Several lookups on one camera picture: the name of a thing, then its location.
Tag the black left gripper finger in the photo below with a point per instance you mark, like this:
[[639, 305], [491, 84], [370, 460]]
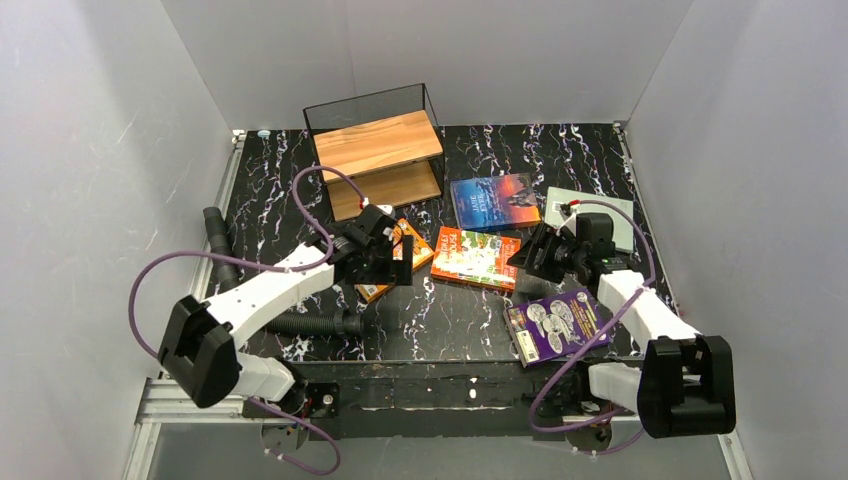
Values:
[[380, 273], [404, 266]]

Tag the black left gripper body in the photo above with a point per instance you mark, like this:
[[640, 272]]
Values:
[[382, 263]]

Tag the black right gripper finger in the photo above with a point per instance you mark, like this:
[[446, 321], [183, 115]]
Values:
[[532, 261], [541, 237]]

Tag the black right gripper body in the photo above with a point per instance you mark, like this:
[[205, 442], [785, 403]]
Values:
[[544, 252]]

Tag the orange small treehouse book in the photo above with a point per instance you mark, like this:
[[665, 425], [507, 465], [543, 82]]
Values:
[[423, 253]]

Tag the orange green treehouse book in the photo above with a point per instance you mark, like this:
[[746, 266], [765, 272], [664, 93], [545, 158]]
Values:
[[475, 258]]

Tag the purple treehouse book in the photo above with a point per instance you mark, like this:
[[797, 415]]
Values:
[[553, 327]]

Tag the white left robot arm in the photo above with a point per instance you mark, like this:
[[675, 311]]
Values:
[[201, 347]]

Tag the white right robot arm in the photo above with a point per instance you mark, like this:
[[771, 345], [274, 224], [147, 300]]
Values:
[[684, 385]]

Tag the pale green file folder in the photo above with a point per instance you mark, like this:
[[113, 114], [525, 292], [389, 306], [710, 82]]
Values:
[[623, 232]]

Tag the blue Jane Eyre book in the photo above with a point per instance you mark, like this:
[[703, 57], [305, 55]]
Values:
[[496, 203]]

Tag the wooden two-tier shelf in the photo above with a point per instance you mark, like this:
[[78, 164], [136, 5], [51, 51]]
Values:
[[388, 142]]

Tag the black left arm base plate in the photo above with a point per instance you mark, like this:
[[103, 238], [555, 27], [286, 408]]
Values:
[[307, 401]]

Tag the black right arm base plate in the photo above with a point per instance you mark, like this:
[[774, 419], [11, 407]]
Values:
[[557, 412]]

